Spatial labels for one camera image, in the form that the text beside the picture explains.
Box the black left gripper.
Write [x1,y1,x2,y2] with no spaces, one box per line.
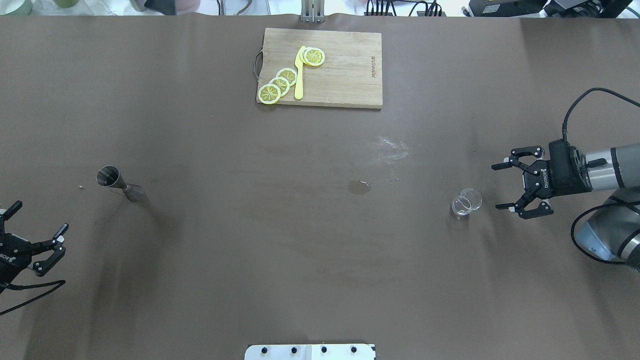
[0,200,69,284]

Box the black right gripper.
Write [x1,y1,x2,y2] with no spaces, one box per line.
[491,139,592,220]

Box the clear glass measuring cup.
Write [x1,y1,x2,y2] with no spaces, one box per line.
[450,187,483,217]

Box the steel double jigger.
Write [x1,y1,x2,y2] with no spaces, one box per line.
[96,165,145,202]

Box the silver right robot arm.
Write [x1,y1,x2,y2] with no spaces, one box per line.
[491,139,640,271]

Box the bamboo cutting board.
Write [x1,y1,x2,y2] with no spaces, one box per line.
[258,27,383,110]

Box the yellow plastic knife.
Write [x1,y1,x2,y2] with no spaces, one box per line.
[294,45,306,100]

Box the lemon slice front pair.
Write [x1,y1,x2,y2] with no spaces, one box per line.
[304,47,326,67]

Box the lemon slice under pair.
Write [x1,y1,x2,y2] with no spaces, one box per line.
[298,47,307,65]

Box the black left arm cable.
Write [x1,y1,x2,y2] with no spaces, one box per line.
[0,279,67,316]

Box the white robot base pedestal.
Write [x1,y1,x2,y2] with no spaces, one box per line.
[244,343,377,360]

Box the aluminium frame post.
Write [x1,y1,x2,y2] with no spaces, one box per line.
[300,0,326,24]

